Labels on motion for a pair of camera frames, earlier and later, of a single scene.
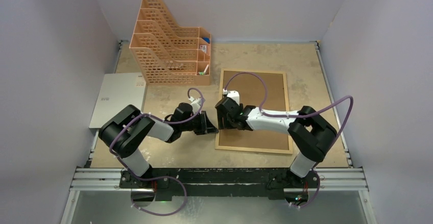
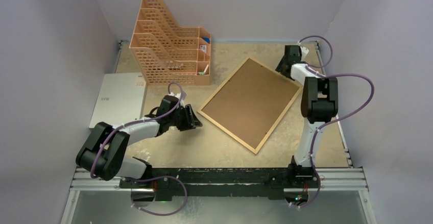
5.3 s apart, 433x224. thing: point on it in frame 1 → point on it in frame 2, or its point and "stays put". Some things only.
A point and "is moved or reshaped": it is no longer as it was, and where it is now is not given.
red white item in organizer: x=203 y=48 stays put
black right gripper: x=223 y=109 → x=285 y=65
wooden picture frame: x=267 y=90 is moved or reshaped
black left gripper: x=205 y=127 → x=190 y=121
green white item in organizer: x=203 y=73 stays put
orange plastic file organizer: x=167 y=53 stays put
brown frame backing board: x=264 y=91 is moved or reshaped
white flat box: x=118 y=91 stays put
